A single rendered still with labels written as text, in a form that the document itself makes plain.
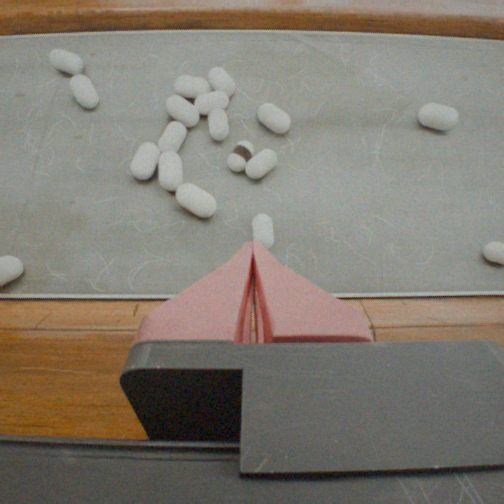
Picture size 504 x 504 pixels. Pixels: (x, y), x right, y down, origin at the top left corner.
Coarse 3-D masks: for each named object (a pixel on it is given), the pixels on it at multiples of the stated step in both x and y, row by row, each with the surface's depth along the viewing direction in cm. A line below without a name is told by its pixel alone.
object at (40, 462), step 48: (0, 480) 3; (48, 480) 3; (96, 480) 3; (144, 480) 4; (192, 480) 4; (240, 480) 3; (288, 480) 3; (336, 480) 3; (384, 480) 3; (432, 480) 3; (480, 480) 3
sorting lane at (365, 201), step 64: (0, 64) 30; (128, 64) 30; (192, 64) 30; (256, 64) 30; (320, 64) 31; (384, 64) 31; (448, 64) 31; (0, 128) 28; (64, 128) 28; (128, 128) 28; (192, 128) 28; (256, 128) 28; (320, 128) 28; (384, 128) 29; (0, 192) 26; (64, 192) 26; (128, 192) 26; (256, 192) 26; (320, 192) 27; (384, 192) 27; (448, 192) 27; (0, 256) 25; (64, 256) 25; (128, 256) 25; (192, 256) 25; (320, 256) 25; (384, 256) 25; (448, 256) 25
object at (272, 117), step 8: (264, 104) 27; (272, 104) 27; (264, 112) 27; (272, 112) 26; (280, 112) 26; (264, 120) 27; (272, 120) 27; (280, 120) 26; (288, 120) 27; (272, 128) 27; (280, 128) 27; (288, 128) 27
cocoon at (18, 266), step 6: (0, 258) 23; (6, 258) 23; (12, 258) 23; (0, 264) 22; (6, 264) 22; (12, 264) 23; (18, 264) 23; (0, 270) 22; (6, 270) 22; (12, 270) 23; (18, 270) 23; (0, 276) 22; (6, 276) 23; (12, 276) 23; (18, 276) 23; (0, 282) 23; (6, 282) 23
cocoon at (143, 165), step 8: (144, 144) 25; (152, 144) 26; (136, 152) 25; (144, 152) 25; (152, 152) 25; (136, 160) 25; (144, 160) 25; (152, 160) 25; (136, 168) 25; (144, 168) 25; (152, 168) 26; (136, 176) 25; (144, 176) 25
